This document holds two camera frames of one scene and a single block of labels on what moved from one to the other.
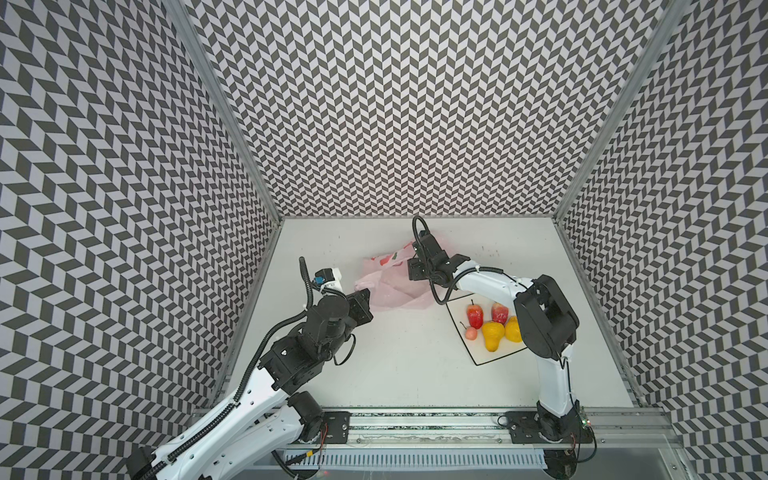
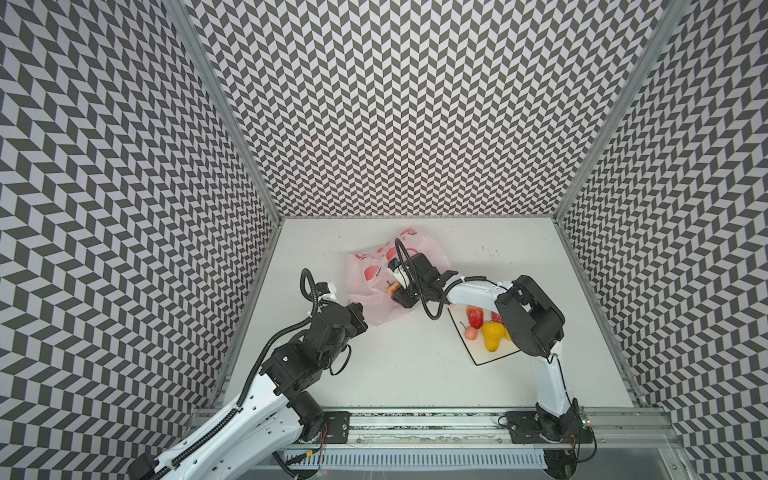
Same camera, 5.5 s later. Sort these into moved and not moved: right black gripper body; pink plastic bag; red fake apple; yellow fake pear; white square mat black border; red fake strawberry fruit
Moved: right black gripper body; pink plastic bag
Not moved: white square mat black border; red fake strawberry fruit; red fake apple; yellow fake pear
